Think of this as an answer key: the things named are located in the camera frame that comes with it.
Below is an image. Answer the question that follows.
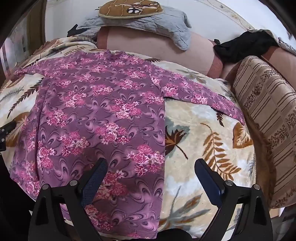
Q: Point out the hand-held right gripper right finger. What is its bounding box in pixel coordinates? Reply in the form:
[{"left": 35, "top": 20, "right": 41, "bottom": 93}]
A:
[{"left": 194, "top": 159, "right": 274, "bottom": 241}]

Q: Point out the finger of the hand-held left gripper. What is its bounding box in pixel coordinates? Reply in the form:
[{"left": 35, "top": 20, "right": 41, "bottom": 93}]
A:
[{"left": 0, "top": 122, "right": 17, "bottom": 152}]

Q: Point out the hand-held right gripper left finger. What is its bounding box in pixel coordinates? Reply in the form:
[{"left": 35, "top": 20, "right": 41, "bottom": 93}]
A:
[{"left": 29, "top": 158, "right": 109, "bottom": 241}]

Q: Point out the purple floral shirt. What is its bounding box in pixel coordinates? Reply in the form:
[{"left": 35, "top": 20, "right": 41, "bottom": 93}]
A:
[{"left": 10, "top": 50, "right": 245, "bottom": 239}]

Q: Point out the leaf-printed beige blanket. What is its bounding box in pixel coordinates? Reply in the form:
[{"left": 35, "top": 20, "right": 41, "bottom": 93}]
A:
[{"left": 0, "top": 37, "right": 257, "bottom": 239}]

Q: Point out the striped beige cushion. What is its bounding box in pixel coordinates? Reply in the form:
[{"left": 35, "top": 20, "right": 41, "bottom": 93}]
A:
[{"left": 232, "top": 55, "right": 296, "bottom": 209}]

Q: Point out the wooden cabinet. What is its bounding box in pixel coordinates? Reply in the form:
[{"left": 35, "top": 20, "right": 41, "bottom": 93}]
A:
[{"left": 0, "top": 0, "right": 47, "bottom": 78}]

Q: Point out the black cloth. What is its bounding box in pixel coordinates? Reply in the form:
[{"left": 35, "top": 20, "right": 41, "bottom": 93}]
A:
[{"left": 214, "top": 30, "right": 285, "bottom": 64}]

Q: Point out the pink bolster pillow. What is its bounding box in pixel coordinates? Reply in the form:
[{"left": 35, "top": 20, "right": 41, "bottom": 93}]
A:
[
  {"left": 97, "top": 27, "right": 223, "bottom": 78},
  {"left": 221, "top": 46, "right": 296, "bottom": 81}
]

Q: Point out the grey pillow with gold patch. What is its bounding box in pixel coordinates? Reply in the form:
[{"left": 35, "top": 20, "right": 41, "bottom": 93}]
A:
[{"left": 76, "top": 6, "right": 192, "bottom": 51}]

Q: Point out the brown embroidered cushion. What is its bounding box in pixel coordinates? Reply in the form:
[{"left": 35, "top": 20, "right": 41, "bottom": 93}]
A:
[{"left": 98, "top": 0, "right": 164, "bottom": 18}]

